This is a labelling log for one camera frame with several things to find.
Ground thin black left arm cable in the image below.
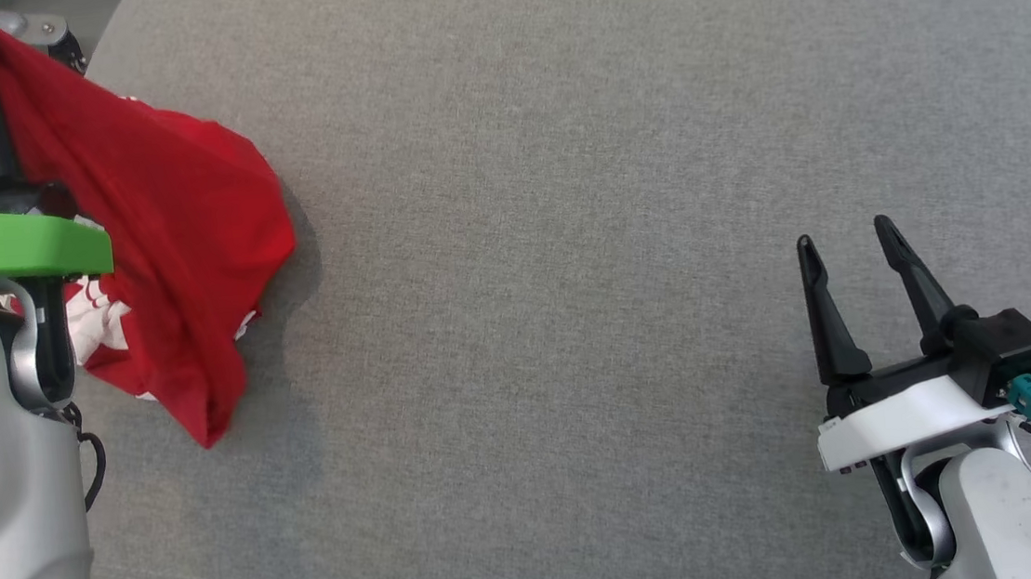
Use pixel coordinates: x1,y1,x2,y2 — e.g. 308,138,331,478
68,401,113,513

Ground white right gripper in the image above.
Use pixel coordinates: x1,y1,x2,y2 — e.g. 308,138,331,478
795,205,1022,475

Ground red basketball jersey white sleeves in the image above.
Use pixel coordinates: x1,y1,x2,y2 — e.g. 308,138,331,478
0,0,315,468

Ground grey fabric sofa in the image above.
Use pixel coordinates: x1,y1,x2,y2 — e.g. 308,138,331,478
37,0,1031,579

